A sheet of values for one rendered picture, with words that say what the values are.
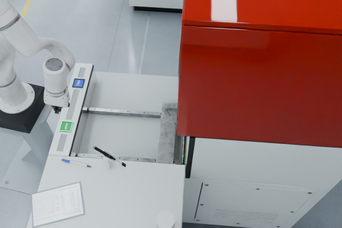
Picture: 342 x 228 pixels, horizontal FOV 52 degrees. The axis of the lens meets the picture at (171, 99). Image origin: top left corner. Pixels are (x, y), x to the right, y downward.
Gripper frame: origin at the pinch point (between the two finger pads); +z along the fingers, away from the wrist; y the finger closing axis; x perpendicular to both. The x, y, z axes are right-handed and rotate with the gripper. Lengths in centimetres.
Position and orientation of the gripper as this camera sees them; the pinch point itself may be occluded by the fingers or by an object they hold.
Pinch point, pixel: (57, 108)
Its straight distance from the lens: 164.3
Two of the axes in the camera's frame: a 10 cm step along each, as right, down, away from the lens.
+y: -9.7, -1.9, -1.4
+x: -0.8, 8.2, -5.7
